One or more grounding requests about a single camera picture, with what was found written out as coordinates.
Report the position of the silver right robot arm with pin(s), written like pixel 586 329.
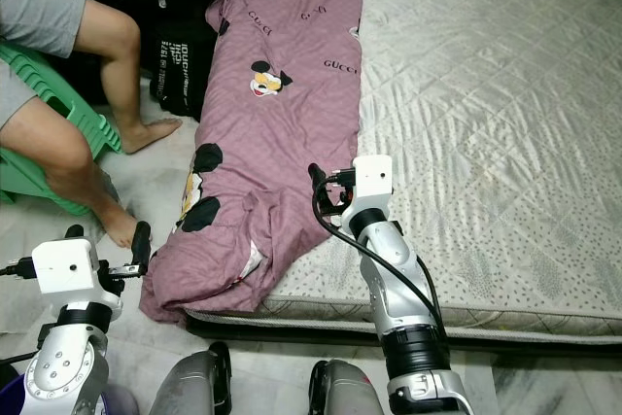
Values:
pixel 403 298

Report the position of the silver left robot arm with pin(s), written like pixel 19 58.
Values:
pixel 63 366

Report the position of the pink cartoon print blanket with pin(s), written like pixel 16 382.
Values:
pixel 282 133

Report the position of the green plastic stool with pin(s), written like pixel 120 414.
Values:
pixel 19 177

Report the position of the grey left robot leg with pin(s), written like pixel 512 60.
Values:
pixel 190 381

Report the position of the grey robot leg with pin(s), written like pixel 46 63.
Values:
pixel 190 381
pixel 345 391

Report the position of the white quilted mattress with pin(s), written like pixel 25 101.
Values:
pixel 486 123

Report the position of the purple waste bin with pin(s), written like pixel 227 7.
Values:
pixel 10 400

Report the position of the black bag with white print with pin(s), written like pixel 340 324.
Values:
pixel 185 65

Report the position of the grey right robot leg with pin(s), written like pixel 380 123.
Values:
pixel 345 391

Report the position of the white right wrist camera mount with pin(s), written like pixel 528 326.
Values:
pixel 369 187

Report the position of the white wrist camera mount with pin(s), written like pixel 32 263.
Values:
pixel 70 269
pixel 369 187

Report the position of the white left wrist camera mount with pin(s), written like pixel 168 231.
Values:
pixel 70 269

